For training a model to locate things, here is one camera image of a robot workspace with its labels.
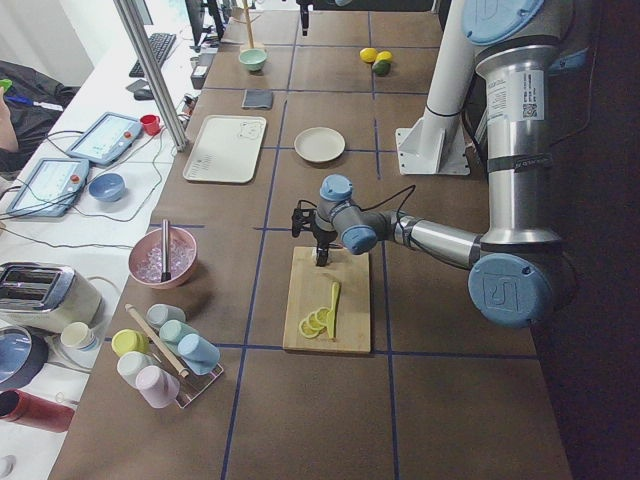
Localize yellow-green plastic knife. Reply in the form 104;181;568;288
326;281;341;340

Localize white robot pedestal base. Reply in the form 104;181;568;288
395;1;476;175

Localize wire cup rack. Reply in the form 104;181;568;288
149;344;224;409

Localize bamboo cutting board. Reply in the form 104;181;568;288
283;246;371;354

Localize blue teach pendant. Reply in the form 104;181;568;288
66;112;142;166
6;158;90;218

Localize light blue cup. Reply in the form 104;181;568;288
177;334;221;375

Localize white paper cup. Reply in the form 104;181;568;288
60;322;99;351

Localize yellow lemon lower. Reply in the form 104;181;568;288
375;50;393;63

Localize mint cup on rack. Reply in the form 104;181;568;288
159;319;198;347

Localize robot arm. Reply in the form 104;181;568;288
295;0;354;37
292;1;591;328

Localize black monitor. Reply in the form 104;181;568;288
185;0;225;52

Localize yellow lemon upper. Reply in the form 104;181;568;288
359;47;378;64

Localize white cup on rack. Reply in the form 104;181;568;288
117;351;160;388

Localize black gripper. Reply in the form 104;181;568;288
299;3;310;36
313;231;337;267

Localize mint green bowl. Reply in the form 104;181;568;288
238;48;268;73

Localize yellow cup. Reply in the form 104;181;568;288
111;329;149;357

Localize white bear serving tray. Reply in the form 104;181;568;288
183;115;267;184

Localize lemon slice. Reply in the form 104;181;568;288
315;307;331;326
298;318;324;339

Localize black box with label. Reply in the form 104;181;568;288
190;53;215;90

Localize aluminium frame post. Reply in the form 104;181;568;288
114;0;188;152

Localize wooden mug tree stand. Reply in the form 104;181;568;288
240;0;266;52

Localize red mug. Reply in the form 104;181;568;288
139;114;161;136

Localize grey-blue cup on rack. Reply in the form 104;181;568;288
146;304;186;329

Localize cream toaster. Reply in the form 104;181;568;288
1;262;102;333

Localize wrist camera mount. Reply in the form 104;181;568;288
291;199;317;238

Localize black computer mouse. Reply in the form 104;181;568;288
133;88;154;101

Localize pink cup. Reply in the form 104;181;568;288
136;365;180;409

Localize green avocado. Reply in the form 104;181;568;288
371;60;391;77

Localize folded grey cloth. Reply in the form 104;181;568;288
241;89;273;110

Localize lemon slice outer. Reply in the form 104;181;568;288
298;318;324;339

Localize black keyboard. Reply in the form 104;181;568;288
129;33;176;78

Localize blue teach pendant near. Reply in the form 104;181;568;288
6;158;90;218

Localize blue bowl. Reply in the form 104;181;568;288
88;173;126;203

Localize blue teach pendant far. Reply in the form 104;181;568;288
66;112;142;166

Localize steel black-tipped tongs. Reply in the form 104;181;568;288
160;219;171;283

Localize beige round plate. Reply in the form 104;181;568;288
294;127;346;164

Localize pink bowl with ice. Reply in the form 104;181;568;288
128;227;198;289

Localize yellow lemon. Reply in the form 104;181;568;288
359;47;378;64
375;50;393;63

